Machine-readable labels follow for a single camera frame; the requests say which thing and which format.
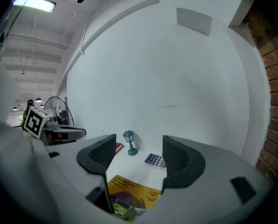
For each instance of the black standing fan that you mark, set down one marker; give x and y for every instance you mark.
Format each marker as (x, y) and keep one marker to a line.
(59, 108)

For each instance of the rectangular ceiling light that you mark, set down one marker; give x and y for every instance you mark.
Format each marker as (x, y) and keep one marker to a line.
(34, 4)

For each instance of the small green lantern lamp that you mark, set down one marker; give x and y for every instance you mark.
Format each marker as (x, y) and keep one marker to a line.
(130, 143)

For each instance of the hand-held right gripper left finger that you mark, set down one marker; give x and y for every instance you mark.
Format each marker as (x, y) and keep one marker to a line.
(68, 162)

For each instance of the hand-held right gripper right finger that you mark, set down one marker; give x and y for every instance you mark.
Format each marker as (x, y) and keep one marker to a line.
(213, 171)

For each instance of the red hardcover book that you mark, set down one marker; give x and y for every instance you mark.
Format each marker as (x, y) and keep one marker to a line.
(119, 147)

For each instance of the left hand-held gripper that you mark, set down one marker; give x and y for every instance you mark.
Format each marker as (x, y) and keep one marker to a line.
(33, 122)

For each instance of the grey calculator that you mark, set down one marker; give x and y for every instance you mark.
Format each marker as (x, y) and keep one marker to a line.
(154, 160)

